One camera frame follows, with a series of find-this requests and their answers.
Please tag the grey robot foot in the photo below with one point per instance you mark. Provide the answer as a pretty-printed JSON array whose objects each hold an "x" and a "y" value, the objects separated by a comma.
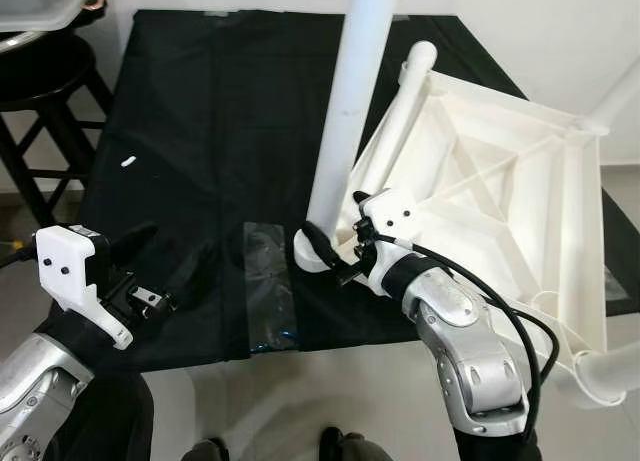
[
  {"x": 355, "y": 446},
  {"x": 208, "y": 451}
]

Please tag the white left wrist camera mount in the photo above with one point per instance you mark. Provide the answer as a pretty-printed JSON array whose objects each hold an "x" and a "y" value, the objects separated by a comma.
[{"x": 70, "y": 261}]

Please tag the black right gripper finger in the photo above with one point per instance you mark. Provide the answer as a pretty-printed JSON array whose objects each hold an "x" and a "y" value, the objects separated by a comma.
[{"x": 322, "y": 246}]

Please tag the crumpled clear tape patch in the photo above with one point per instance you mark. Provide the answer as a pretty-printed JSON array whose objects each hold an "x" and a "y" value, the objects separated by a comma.
[{"x": 618, "y": 281}]

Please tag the black round basin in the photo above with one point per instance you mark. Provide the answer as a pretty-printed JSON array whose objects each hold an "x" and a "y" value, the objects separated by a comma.
[{"x": 50, "y": 39}]

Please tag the black wooden stool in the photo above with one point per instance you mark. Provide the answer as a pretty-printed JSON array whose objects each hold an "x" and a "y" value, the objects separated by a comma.
[{"x": 45, "y": 76}]

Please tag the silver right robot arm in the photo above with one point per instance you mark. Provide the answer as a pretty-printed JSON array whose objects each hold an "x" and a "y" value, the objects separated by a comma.
[{"x": 470, "y": 351}]

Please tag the grey robot left foot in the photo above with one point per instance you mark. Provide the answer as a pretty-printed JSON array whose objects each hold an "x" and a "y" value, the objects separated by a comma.
[{"x": 208, "y": 451}]

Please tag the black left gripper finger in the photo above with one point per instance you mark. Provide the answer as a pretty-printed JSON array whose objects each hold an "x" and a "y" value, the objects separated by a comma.
[
  {"x": 132, "y": 244},
  {"x": 193, "y": 276}
]

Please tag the small white scrap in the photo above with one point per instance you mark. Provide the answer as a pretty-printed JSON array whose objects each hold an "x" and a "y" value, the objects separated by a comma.
[{"x": 127, "y": 162}]

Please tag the grey robot right foot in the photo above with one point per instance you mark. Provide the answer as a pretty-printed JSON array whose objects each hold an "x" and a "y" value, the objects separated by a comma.
[{"x": 355, "y": 446}]

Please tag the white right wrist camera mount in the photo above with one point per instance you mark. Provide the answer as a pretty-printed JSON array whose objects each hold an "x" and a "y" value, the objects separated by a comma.
[{"x": 390, "y": 216}]

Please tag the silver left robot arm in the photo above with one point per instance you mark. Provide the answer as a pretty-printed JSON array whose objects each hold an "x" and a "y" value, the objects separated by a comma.
[{"x": 40, "y": 371}]

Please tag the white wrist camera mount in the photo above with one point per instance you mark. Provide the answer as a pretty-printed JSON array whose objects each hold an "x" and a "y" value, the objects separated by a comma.
[
  {"x": 70, "y": 261},
  {"x": 390, "y": 216}
]

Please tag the black table cloth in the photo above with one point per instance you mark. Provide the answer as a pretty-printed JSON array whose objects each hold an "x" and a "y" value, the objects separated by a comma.
[{"x": 200, "y": 101}]

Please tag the clear tape strip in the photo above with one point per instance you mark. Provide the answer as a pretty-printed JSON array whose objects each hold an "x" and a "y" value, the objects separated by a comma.
[{"x": 270, "y": 291}]

